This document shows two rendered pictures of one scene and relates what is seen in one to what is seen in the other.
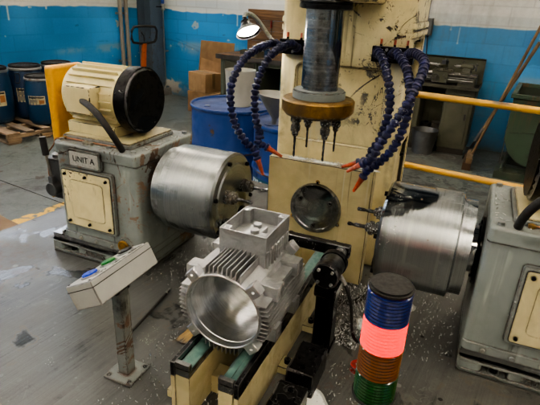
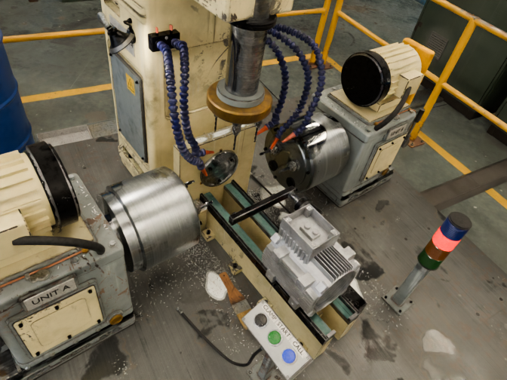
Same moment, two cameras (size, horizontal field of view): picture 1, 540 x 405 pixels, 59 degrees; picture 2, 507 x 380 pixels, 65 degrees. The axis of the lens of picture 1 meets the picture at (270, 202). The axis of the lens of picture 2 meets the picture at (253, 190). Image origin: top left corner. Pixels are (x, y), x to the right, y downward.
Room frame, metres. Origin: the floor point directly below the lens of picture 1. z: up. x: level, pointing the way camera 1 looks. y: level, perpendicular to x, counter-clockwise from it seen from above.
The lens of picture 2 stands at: (0.75, 0.73, 1.92)
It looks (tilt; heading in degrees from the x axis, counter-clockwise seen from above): 45 degrees down; 292
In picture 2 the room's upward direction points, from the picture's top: 11 degrees clockwise
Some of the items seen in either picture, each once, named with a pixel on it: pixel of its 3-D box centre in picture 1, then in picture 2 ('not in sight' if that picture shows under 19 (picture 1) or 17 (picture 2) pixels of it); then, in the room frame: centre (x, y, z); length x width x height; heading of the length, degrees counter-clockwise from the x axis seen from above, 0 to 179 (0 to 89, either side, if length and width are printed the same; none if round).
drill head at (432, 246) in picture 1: (435, 240); (311, 148); (1.02, -0.40, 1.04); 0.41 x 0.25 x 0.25; 68
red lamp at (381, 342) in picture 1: (383, 330); (447, 237); (0.53, -0.16, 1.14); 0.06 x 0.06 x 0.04
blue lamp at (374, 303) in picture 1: (388, 302); (455, 227); (0.53, -0.16, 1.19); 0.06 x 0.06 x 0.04
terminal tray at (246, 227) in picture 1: (255, 236); (308, 234); (0.86, 0.03, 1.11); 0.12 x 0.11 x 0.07; 157
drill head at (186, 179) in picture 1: (189, 188); (132, 225); (1.28, 0.24, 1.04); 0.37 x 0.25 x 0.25; 68
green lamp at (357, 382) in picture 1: (375, 381); (431, 256); (0.53, -0.16, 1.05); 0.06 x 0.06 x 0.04
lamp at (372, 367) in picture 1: (379, 356); (439, 247); (0.53, -0.16, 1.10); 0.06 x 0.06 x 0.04
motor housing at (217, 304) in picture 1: (245, 286); (309, 264); (0.82, 0.04, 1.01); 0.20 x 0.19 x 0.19; 157
